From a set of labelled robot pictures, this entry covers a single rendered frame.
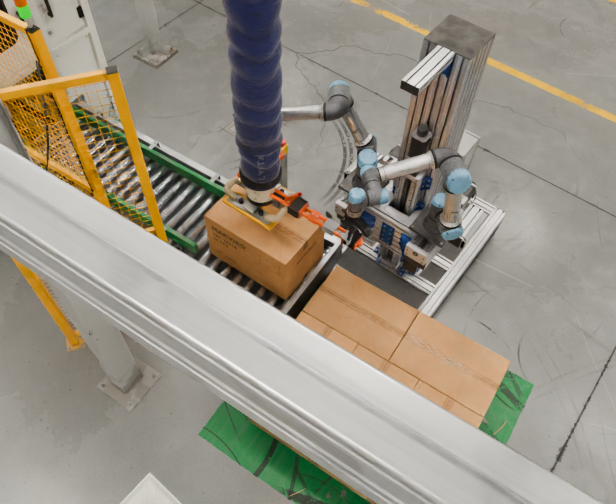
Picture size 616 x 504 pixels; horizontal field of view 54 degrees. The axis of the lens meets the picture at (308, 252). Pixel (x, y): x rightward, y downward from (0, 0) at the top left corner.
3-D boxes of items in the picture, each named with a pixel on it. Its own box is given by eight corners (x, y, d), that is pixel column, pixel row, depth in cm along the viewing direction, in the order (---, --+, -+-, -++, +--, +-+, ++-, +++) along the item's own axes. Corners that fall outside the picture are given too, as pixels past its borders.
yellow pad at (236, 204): (222, 202, 337) (221, 196, 333) (233, 191, 342) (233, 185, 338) (269, 231, 326) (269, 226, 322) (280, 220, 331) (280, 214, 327)
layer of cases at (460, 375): (247, 412, 367) (243, 388, 334) (332, 296, 416) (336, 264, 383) (421, 529, 332) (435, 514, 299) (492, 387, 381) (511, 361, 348)
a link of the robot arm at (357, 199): (368, 197, 279) (351, 200, 278) (366, 212, 288) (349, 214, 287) (364, 184, 283) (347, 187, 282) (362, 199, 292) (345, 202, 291)
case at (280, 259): (210, 253, 385) (203, 215, 352) (249, 213, 404) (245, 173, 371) (286, 300, 366) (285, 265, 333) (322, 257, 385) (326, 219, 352)
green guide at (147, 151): (69, 114, 453) (66, 105, 445) (79, 106, 458) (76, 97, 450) (239, 207, 406) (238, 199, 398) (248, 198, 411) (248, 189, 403)
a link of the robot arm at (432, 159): (454, 135, 290) (357, 164, 292) (462, 152, 283) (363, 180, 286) (454, 151, 299) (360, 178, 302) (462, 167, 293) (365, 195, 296)
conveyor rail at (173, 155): (83, 122, 469) (76, 104, 453) (88, 119, 471) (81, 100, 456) (333, 260, 401) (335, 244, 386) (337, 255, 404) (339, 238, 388)
